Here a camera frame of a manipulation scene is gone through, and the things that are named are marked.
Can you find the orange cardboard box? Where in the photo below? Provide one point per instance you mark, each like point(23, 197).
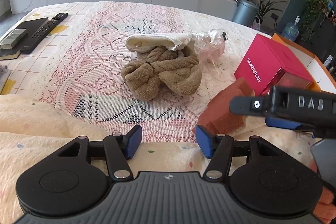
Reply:
point(312, 64)

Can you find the black flat book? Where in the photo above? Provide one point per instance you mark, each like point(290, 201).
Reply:
point(31, 24)

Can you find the red Wonderlab box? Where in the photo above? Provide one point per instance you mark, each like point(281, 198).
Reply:
point(262, 56)

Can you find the thin grey notebook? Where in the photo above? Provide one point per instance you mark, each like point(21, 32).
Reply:
point(10, 54)

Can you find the blue water bottle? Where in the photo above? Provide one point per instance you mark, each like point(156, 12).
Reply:
point(290, 31)

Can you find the wall socket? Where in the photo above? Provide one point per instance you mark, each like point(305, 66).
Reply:
point(274, 16)

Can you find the green trailing pot plant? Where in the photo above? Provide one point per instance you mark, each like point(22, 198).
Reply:
point(312, 3)

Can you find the orange brown sponge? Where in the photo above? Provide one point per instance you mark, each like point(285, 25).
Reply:
point(223, 108)

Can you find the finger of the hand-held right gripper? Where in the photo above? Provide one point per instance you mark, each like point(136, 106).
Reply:
point(281, 122)
point(244, 104)

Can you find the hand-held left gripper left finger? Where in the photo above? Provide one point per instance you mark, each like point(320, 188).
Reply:
point(134, 141)

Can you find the dark cabinet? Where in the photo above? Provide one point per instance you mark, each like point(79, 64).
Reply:
point(325, 35)

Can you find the snake plant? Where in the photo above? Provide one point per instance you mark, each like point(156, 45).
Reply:
point(265, 7)

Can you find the blue-grey trash can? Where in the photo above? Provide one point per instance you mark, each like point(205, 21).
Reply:
point(244, 14)

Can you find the pink white lace tablecloth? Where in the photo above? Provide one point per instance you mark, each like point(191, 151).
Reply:
point(105, 69)

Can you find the black remote control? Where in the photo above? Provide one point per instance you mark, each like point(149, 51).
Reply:
point(44, 29)

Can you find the clear plastic bag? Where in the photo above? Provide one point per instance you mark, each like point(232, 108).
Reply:
point(210, 40)

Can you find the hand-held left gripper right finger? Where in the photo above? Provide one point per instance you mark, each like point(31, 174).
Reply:
point(203, 142)

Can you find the checked white tablecloth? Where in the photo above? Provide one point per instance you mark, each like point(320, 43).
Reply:
point(39, 61)

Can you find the person's right hand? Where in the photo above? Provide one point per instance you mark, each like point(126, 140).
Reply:
point(326, 203)

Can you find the white cloth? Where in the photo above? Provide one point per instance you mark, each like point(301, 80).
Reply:
point(152, 41)

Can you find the cream dotted quilt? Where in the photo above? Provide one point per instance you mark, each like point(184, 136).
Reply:
point(31, 119)

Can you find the brown fluffy towel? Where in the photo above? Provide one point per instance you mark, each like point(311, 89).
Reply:
point(170, 69)

